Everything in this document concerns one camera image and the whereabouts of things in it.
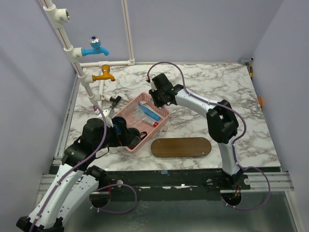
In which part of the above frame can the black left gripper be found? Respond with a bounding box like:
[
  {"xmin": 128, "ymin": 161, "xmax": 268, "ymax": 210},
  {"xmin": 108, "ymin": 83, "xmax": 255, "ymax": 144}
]
[{"xmin": 95, "ymin": 121, "xmax": 136, "ymax": 151}]

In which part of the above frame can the dark green ceramic mug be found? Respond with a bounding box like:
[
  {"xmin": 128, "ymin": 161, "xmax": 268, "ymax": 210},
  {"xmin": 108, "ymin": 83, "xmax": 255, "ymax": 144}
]
[{"xmin": 127, "ymin": 128, "xmax": 148, "ymax": 149}]

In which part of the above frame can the pink perforated plastic basket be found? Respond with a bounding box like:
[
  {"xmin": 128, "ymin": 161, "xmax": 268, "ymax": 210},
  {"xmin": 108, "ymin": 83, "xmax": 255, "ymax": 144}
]
[{"xmin": 116, "ymin": 92, "xmax": 170, "ymax": 153}]

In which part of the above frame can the brown oval wooden tray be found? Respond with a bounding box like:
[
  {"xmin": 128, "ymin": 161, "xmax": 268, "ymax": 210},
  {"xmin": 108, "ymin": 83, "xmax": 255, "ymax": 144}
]
[{"xmin": 151, "ymin": 137, "xmax": 212, "ymax": 158}]

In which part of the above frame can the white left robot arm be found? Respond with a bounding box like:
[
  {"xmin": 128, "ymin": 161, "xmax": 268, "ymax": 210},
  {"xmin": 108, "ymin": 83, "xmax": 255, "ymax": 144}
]
[{"xmin": 16, "ymin": 116, "xmax": 140, "ymax": 232}]

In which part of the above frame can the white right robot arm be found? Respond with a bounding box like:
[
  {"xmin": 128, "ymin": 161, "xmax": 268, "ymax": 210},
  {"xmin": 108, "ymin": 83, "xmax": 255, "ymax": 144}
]
[{"xmin": 147, "ymin": 73, "xmax": 241, "ymax": 189}]

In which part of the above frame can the orange plastic faucet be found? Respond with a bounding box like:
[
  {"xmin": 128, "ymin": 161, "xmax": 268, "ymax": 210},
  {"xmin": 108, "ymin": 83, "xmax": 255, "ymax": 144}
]
[{"xmin": 92, "ymin": 64, "xmax": 115, "ymax": 82}]

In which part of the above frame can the blue plastic faucet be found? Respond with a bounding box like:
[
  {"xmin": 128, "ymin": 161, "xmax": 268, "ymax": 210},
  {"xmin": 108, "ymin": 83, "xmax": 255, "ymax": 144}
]
[{"xmin": 82, "ymin": 36, "xmax": 109, "ymax": 57}]

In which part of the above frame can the yellow black tool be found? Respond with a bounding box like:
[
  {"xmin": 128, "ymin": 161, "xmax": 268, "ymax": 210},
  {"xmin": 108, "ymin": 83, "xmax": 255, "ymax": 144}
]
[{"xmin": 249, "ymin": 58, "xmax": 253, "ymax": 79}]

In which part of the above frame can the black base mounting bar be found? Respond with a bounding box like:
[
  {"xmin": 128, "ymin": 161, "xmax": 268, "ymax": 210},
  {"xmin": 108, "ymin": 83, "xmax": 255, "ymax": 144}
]
[{"xmin": 87, "ymin": 166, "xmax": 251, "ymax": 206}]

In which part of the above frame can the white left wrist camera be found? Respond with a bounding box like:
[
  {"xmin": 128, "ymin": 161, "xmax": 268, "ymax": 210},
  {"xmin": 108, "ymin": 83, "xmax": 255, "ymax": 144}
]
[{"xmin": 102, "ymin": 107, "xmax": 115, "ymax": 127}]

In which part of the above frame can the black t-handle valve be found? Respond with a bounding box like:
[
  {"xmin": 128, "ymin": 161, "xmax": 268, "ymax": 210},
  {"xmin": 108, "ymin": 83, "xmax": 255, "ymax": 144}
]
[{"xmin": 110, "ymin": 96, "xmax": 122, "ymax": 108}]

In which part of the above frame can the white pvc pipe frame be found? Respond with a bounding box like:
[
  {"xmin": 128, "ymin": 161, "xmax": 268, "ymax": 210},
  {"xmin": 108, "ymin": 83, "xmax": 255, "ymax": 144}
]
[{"xmin": 40, "ymin": 0, "xmax": 135, "ymax": 104}]

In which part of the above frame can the orange clip on wall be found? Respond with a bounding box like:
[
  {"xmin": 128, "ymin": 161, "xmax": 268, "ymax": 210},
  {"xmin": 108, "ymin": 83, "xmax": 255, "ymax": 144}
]
[{"xmin": 258, "ymin": 97, "xmax": 263, "ymax": 108}]

